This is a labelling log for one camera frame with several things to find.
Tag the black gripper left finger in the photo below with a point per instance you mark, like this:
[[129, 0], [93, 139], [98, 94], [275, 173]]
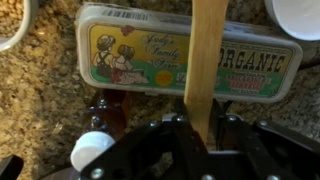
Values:
[[181, 116]]

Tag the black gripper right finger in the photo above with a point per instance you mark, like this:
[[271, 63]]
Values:
[[218, 116]]

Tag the light wooden spoon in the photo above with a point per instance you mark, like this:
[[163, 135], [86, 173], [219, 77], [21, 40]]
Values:
[[205, 66]]

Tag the empty white bowl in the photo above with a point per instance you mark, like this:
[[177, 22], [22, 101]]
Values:
[[295, 16]]

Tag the white bowl with grains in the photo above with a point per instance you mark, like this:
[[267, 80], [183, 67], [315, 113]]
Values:
[[11, 20]]

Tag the egg carton with yellow label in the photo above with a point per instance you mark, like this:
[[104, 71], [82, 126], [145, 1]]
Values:
[[133, 56]]

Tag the brown bottle with white cap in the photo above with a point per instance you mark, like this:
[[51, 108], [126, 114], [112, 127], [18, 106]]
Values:
[[100, 133]]

